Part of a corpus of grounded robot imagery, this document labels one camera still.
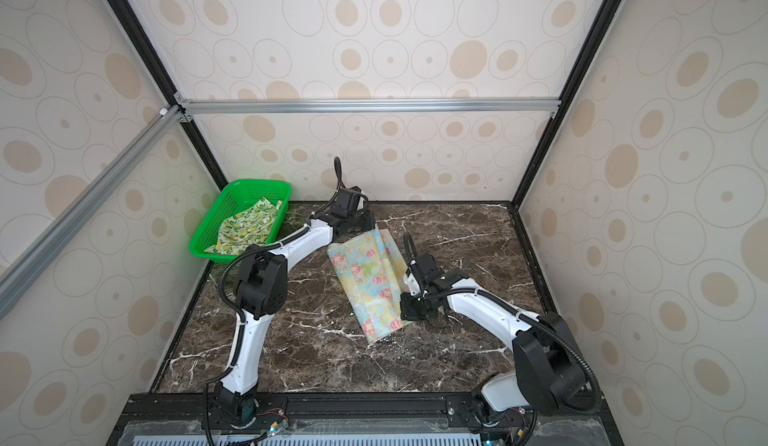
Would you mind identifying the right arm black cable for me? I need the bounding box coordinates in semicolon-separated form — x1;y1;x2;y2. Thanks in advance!
403;232;602;415

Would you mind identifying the diagonal aluminium rail left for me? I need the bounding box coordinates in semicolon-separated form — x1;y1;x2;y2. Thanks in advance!
1;106;181;316

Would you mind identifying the right black frame post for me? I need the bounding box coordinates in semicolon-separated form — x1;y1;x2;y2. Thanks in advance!
511;0;623;211

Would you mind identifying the left black frame post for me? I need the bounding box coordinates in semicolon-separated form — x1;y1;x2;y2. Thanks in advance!
106;0;228;190

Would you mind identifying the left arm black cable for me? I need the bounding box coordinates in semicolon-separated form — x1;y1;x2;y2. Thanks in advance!
201;156;371;446

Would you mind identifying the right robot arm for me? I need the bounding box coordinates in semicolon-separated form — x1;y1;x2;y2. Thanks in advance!
400;254;602;420

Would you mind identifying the horizontal aluminium rail back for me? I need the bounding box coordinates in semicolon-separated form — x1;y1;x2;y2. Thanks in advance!
181;98;561;114

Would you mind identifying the green plastic basket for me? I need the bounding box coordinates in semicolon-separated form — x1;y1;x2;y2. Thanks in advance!
189;179;292;264

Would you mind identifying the green yellow patterned skirt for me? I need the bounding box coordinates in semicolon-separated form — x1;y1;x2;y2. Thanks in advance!
205;198;282;256

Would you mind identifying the pastel floral skirt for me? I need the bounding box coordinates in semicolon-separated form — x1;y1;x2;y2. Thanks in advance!
327;228;409;343

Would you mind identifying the black frame post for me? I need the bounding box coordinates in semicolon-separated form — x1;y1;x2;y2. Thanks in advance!
106;0;228;190
511;0;623;211

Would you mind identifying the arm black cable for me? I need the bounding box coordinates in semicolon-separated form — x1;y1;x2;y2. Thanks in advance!
201;156;371;446
403;232;602;415

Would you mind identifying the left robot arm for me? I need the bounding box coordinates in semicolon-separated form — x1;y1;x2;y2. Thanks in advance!
206;186;376;425

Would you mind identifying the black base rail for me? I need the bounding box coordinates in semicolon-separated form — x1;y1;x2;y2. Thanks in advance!
107;392;623;445

